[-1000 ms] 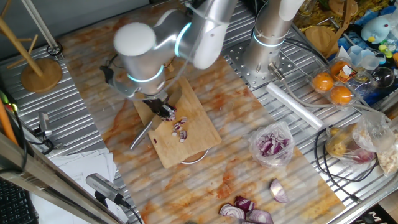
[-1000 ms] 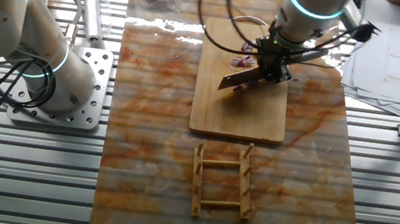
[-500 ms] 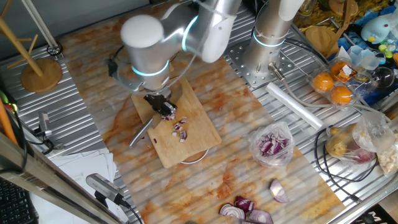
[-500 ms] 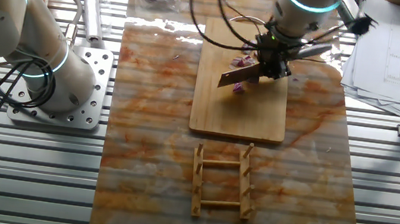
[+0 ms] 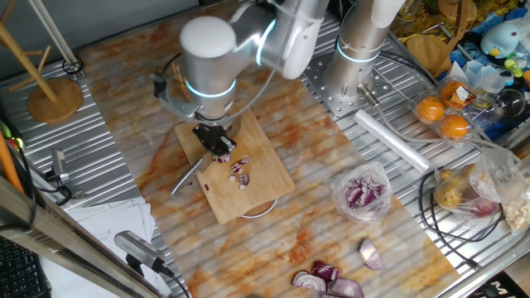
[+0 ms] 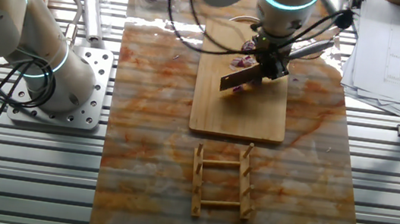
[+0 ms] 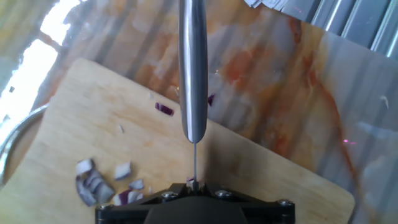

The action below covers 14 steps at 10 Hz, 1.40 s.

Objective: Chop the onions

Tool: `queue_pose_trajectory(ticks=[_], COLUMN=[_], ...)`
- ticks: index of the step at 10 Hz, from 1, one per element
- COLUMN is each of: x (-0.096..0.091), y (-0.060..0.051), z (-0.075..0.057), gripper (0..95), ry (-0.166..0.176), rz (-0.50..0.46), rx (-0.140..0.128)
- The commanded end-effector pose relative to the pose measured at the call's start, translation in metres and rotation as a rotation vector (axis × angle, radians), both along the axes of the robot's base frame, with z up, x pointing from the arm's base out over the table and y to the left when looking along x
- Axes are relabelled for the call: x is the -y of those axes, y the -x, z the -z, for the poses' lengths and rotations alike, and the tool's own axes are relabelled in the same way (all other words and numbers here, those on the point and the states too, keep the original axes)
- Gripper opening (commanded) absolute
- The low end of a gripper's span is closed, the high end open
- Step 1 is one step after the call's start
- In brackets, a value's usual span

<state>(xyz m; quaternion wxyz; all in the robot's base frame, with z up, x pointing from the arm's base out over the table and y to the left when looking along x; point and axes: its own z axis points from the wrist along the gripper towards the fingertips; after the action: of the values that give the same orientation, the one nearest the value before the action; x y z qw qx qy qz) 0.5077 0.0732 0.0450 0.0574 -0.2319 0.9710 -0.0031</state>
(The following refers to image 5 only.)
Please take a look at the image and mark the wooden round disc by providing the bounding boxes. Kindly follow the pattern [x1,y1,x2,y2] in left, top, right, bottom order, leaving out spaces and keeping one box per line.
[436,0,478,22]
[405,33,452,79]

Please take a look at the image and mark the clear plastic cups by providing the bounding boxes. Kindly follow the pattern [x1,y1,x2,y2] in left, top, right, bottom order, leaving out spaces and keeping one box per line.
[463,60,508,94]

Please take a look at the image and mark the black box with letters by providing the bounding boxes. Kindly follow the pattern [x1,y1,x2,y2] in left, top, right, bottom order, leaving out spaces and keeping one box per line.
[467,271,530,298]

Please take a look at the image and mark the white stand pole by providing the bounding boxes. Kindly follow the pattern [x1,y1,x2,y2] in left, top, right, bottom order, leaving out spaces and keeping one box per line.
[26,0,86,78]

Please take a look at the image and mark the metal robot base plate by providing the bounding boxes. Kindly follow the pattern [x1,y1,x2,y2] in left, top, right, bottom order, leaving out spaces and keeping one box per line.
[301,52,394,118]

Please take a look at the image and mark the orange stick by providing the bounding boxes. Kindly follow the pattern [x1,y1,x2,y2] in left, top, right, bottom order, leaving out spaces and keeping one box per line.
[0,130,24,194]

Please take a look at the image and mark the glass jar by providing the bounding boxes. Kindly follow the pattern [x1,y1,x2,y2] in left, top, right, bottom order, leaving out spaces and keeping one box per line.
[397,0,419,22]

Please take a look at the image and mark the dark purple onion wedge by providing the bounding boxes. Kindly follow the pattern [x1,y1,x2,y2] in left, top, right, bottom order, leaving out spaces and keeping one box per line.
[311,259,340,284]

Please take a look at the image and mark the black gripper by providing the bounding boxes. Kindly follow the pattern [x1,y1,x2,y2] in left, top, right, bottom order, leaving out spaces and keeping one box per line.
[192,123,238,157]

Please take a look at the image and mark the black power cable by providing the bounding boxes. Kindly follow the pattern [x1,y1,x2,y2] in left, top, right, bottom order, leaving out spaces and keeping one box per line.
[417,167,506,270]

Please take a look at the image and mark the wooden peg knife rack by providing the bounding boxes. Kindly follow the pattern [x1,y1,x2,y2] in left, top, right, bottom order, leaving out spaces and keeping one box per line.
[169,61,191,103]

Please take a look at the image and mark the green yellow small toys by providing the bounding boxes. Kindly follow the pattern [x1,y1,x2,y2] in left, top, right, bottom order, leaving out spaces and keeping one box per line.
[503,57,525,79]

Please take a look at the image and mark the orange marble pattern mat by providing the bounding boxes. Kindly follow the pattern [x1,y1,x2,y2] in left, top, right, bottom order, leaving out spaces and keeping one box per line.
[76,14,461,298]

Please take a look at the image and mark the wooden cutting board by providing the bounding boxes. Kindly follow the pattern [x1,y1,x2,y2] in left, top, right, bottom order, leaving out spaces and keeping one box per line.
[173,108,297,225]

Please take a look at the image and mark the black keyboard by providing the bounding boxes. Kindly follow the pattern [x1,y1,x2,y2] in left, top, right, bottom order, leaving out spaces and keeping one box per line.
[0,238,53,298]

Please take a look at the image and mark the clear plastic orange container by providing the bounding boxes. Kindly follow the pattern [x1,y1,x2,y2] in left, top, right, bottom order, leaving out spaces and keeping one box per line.
[409,74,481,146]

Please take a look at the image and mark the bag of chopped onion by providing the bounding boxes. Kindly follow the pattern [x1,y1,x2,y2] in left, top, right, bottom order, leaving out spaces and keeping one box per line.
[330,161,393,224]

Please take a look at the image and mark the plastic bag of potatoes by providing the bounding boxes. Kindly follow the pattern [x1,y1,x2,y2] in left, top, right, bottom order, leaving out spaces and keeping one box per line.
[432,163,504,220]

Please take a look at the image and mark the white plastic film roll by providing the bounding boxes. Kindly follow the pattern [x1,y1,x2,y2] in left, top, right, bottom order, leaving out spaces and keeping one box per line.
[353,108,434,175]

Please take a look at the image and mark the grey camera on clamp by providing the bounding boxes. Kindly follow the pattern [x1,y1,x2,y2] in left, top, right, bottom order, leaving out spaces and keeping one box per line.
[43,147,86,207]

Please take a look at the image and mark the blue plush toy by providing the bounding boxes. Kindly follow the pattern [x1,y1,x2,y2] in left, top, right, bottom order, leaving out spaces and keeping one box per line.
[479,20,523,59]

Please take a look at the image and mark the stack of white papers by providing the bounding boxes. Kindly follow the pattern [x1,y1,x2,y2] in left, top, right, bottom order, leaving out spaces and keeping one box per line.
[39,196,173,298]

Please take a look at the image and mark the dark glass bowl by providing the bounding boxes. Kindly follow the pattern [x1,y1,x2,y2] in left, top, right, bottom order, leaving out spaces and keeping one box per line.
[494,88,527,118]

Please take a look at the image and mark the steel cleaver knife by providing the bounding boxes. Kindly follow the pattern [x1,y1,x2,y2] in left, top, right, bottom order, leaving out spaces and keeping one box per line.
[170,118,244,196]

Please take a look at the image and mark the metal frame beam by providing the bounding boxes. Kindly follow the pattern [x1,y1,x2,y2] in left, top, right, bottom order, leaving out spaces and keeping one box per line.
[0,175,161,298]

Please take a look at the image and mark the ringed red onion half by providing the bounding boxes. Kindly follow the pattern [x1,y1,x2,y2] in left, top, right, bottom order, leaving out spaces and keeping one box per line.
[291,270,328,293]

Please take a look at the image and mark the pale red onion wedge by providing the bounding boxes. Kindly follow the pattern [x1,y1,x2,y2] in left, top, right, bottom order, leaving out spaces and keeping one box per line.
[358,236,387,272]

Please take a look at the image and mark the orange fruit with label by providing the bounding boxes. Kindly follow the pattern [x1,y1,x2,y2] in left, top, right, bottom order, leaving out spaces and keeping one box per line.
[439,80,467,104]

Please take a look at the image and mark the clear bag of garlic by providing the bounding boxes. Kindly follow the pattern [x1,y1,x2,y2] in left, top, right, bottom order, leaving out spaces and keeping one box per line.
[470,147,530,235]

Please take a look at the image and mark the wooden mug tree stand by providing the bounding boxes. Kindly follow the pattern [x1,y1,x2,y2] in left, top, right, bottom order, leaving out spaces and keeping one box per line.
[0,0,84,124]

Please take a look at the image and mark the grey camera with cable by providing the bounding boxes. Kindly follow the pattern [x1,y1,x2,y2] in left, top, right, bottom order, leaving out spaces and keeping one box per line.
[113,230,191,298]

